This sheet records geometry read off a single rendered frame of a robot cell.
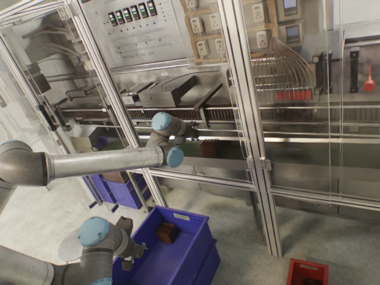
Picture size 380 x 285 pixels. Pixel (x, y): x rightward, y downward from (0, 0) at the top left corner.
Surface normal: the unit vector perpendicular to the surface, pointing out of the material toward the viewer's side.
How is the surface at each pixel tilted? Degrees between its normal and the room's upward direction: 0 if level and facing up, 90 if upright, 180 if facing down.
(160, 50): 90
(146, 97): 90
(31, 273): 95
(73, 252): 0
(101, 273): 56
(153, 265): 0
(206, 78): 90
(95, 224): 19
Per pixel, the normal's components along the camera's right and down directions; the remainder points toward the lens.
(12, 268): 0.96, -0.02
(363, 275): -0.26, -0.84
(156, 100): -0.47, 0.55
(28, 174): 0.23, 0.10
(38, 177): 0.43, 0.33
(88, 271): -0.17, -0.57
